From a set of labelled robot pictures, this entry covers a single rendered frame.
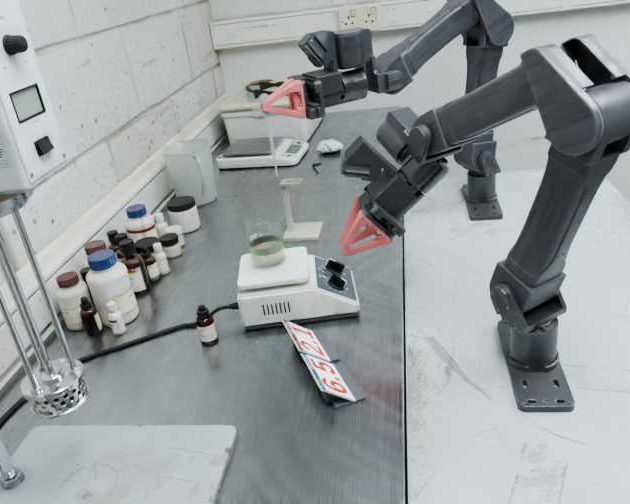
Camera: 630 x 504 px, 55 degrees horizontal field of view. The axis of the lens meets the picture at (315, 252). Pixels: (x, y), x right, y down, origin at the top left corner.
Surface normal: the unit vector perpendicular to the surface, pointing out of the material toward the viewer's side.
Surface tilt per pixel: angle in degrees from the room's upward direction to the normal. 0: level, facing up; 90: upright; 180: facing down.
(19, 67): 90
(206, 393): 0
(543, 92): 90
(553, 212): 91
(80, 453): 0
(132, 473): 0
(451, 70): 90
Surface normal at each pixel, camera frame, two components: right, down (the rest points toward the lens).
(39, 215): 0.98, -0.05
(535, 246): -0.81, 0.30
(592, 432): -0.12, -0.89
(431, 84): -0.12, 0.45
